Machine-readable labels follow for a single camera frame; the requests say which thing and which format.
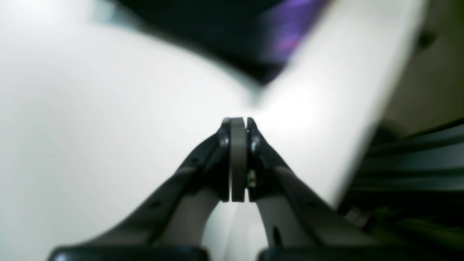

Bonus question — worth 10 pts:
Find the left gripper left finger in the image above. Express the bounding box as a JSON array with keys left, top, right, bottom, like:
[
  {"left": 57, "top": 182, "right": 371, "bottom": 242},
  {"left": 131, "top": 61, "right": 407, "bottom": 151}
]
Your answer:
[{"left": 48, "top": 118, "right": 239, "bottom": 261}]

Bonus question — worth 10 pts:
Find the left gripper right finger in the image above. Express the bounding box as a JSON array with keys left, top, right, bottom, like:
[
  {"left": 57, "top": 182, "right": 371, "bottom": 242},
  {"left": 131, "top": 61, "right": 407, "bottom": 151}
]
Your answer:
[{"left": 246, "top": 117, "right": 399, "bottom": 261}]

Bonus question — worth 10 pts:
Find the black T-shirt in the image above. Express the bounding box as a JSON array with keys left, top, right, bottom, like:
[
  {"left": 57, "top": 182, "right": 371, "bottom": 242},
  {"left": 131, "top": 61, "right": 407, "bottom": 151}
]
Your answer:
[{"left": 117, "top": 0, "right": 329, "bottom": 85}]

